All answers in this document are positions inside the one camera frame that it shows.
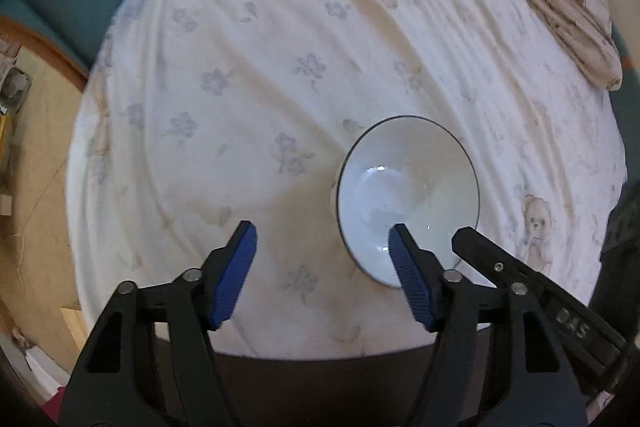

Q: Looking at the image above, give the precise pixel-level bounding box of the curved wooden frame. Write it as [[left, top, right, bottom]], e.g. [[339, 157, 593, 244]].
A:
[[0, 17, 91, 92]]

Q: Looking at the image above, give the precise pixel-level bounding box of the dark cloth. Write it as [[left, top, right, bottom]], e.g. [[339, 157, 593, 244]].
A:
[[597, 192, 640, 308]]

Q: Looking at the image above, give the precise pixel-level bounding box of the black table mat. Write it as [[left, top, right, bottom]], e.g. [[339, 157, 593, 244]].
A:
[[150, 332, 501, 427]]

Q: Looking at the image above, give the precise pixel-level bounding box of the white floral bed sheet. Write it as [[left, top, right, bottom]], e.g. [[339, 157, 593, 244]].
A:
[[65, 0, 628, 360]]

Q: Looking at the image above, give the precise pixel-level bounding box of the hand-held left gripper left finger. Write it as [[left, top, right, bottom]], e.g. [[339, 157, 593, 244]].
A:
[[57, 220, 258, 427]]

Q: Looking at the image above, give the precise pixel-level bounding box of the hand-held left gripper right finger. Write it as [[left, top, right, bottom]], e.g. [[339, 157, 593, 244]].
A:
[[389, 223, 588, 427]]

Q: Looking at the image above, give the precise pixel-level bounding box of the white printed bowl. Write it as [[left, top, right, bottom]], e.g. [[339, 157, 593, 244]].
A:
[[332, 115, 481, 289]]

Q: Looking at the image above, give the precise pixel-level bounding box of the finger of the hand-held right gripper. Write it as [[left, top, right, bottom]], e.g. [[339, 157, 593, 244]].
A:
[[451, 227, 553, 295]]

